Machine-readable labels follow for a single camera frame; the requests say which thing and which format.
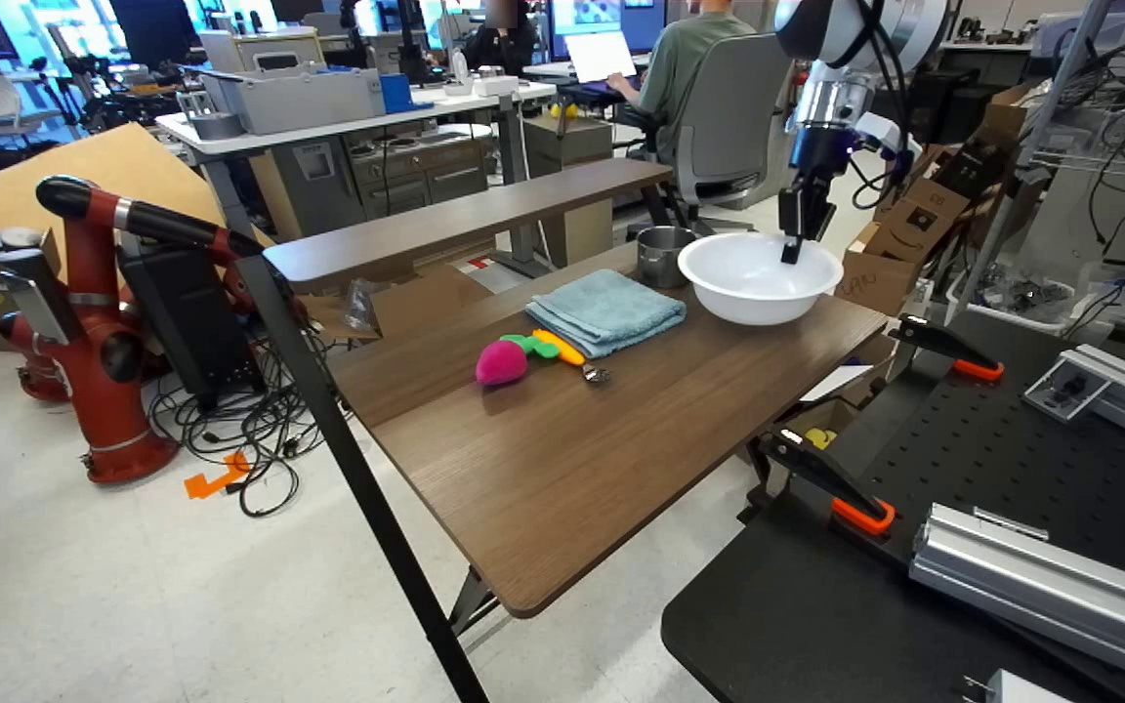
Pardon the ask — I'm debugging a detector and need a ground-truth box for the far orange black clamp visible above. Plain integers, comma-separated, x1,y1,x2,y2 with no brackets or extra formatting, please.
895,318,1004,386

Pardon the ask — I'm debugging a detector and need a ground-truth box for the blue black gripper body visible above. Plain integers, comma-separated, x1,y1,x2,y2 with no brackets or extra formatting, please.
779,77,869,240

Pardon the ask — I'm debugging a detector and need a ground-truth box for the black perforated breadboard table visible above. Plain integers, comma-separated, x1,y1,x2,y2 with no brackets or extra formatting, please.
660,311,1125,703

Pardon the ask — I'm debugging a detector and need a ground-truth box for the cardboard box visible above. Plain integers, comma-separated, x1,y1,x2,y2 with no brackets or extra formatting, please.
841,179,969,318

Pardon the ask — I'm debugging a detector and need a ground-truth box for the wooden raised shelf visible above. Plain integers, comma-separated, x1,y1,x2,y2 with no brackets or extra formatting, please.
265,160,669,285

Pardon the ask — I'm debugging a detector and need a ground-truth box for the near orange black clamp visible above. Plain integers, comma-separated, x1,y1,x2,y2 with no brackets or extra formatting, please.
761,425,900,539

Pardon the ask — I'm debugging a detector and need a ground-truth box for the yellow handled spoon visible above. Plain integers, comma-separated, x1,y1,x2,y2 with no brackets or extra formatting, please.
533,330,606,386

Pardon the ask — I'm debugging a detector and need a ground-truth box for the pink ball toy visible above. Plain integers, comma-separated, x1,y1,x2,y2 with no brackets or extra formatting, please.
474,341,528,390

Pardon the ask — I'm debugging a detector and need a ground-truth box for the grey office chair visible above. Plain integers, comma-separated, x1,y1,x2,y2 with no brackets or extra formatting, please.
673,37,789,231

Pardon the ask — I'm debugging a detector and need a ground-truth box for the aluminium extrusion rail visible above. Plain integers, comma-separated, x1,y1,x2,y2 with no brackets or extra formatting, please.
909,503,1125,671

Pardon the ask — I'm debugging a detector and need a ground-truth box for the orange black clamp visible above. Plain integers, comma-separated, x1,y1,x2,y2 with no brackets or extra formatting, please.
761,425,900,539
895,318,1004,386

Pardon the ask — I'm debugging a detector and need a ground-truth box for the seated person in green shirt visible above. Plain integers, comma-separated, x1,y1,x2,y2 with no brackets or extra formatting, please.
611,0,752,128

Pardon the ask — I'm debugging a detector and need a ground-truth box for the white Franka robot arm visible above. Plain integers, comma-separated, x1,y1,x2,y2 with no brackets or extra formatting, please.
772,0,948,267

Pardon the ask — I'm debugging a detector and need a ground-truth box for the red Baxter robot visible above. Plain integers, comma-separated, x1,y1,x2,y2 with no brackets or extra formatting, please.
0,177,258,490

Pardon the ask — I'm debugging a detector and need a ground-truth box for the black table leg frame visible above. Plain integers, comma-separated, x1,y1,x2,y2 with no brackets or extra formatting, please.
235,253,487,703

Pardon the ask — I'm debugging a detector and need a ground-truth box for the light blue folded towel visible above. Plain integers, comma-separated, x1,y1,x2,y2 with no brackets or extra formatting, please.
528,271,688,358

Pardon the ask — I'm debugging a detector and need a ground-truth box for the white plastic basin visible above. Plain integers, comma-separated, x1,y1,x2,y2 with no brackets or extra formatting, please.
675,231,845,330

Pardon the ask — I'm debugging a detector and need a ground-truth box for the green toy piece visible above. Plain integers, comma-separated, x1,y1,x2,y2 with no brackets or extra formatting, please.
500,337,557,362

